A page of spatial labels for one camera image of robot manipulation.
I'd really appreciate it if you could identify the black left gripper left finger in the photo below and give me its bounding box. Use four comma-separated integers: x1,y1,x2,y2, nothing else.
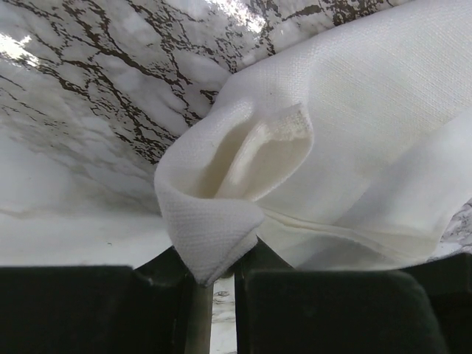
1,248,212,353

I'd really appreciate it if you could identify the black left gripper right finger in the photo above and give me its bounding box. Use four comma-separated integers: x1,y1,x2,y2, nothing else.
234,241,471,354

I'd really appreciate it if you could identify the white cloth napkin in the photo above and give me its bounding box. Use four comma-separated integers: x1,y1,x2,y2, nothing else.
154,1,471,285

